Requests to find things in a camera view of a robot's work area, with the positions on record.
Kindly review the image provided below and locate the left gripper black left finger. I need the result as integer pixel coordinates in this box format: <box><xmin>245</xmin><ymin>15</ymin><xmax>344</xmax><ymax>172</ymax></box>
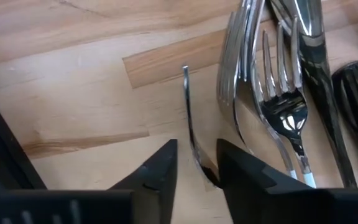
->
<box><xmin>108</xmin><ymin>139</ymin><xmax>179</xmax><ymax>224</ymax></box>

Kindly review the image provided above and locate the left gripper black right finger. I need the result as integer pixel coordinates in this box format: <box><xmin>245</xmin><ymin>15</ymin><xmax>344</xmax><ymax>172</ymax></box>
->
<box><xmin>216</xmin><ymin>138</ymin><xmax>331</xmax><ymax>224</ymax></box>

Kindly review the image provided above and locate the orange cutlery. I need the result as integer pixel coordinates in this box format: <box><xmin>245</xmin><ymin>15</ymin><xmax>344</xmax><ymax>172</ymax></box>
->
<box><xmin>216</xmin><ymin>0</ymin><xmax>298</xmax><ymax>181</ymax></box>

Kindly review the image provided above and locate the black aluminium table frame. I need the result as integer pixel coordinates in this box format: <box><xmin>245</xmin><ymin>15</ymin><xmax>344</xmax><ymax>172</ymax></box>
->
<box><xmin>0</xmin><ymin>82</ymin><xmax>48</xmax><ymax>191</ymax></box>

